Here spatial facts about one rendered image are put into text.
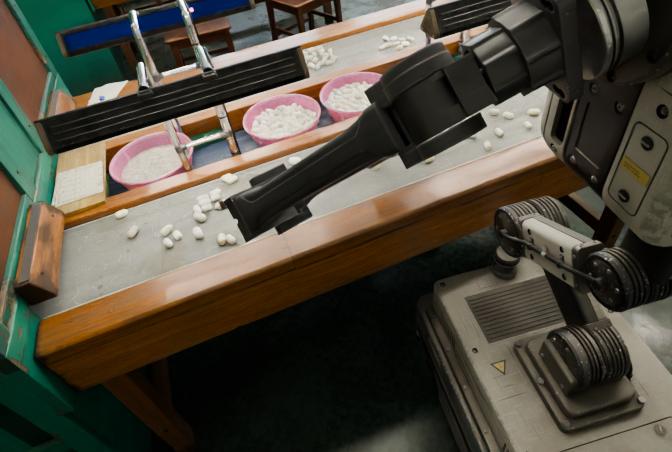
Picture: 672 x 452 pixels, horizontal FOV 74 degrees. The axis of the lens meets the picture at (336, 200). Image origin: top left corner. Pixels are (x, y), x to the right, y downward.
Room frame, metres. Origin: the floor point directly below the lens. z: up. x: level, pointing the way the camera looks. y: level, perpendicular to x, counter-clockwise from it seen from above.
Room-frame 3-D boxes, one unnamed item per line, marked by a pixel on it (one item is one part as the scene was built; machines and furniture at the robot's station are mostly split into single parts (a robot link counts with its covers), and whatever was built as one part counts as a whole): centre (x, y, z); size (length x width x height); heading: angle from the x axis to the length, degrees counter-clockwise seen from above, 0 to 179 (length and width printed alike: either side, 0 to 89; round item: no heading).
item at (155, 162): (1.20, 0.56, 0.71); 0.22 x 0.22 x 0.06
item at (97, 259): (1.03, -0.11, 0.73); 1.81 x 0.30 x 0.02; 105
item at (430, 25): (1.23, -0.61, 1.08); 0.62 x 0.08 x 0.07; 105
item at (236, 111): (1.52, 0.02, 0.71); 1.81 x 0.05 x 0.11; 105
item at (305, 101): (1.32, 0.13, 0.72); 0.27 x 0.27 x 0.10
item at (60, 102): (1.46, 0.91, 0.83); 0.30 x 0.06 x 0.07; 15
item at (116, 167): (1.20, 0.56, 0.72); 0.27 x 0.27 x 0.10
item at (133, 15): (1.44, 0.44, 0.90); 0.20 x 0.19 x 0.45; 105
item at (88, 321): (0.83, -0.17, 0.67); 1.81 x 0.12 x 0.19; 105
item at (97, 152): (1.14, 0.77, 0.77); 0.33 x 0.15 x 0.01; 15
